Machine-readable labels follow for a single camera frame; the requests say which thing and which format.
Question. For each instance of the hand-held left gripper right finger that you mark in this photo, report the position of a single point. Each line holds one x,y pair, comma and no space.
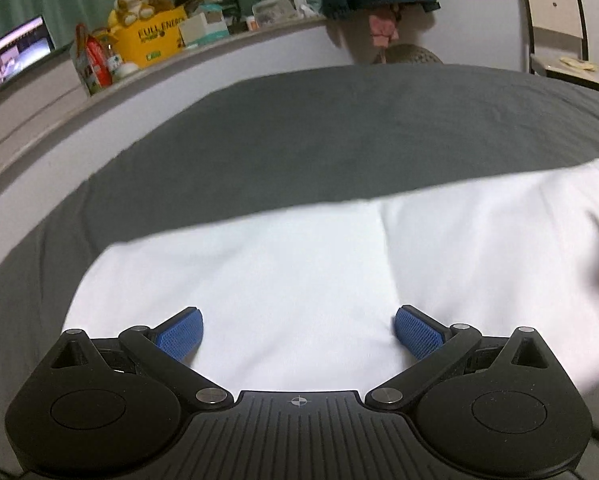
419,332

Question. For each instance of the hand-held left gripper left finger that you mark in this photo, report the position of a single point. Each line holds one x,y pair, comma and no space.
179,332

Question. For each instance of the white shirt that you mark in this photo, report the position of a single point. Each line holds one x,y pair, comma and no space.
304,285

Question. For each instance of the grey padded headboard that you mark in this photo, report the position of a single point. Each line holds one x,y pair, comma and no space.
129,105

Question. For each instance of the white round object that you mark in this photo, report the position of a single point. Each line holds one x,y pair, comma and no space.
127,69

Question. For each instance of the green and white carton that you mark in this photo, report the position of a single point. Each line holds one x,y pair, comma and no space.
85,75

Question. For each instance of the round grey woven basket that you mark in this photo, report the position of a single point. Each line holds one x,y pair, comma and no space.
407,55

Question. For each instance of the red snack packet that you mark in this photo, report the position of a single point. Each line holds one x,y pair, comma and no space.
98,57

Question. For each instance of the yellow cardboard box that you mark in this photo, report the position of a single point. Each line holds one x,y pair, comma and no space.
152,37

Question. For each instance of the pink hanging item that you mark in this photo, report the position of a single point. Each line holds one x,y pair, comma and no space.
383,27

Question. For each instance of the white and teal box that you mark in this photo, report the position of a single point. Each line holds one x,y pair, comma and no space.
204,25

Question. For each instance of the pale yellow cloth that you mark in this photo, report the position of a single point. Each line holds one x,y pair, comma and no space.
577,63

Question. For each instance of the flat screen monitor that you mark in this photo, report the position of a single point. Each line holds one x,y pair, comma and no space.
9,60

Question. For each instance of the brown plush toy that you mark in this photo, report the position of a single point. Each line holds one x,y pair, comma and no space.
134,2

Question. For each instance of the clear plastic container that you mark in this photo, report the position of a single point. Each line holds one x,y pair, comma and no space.
279,10

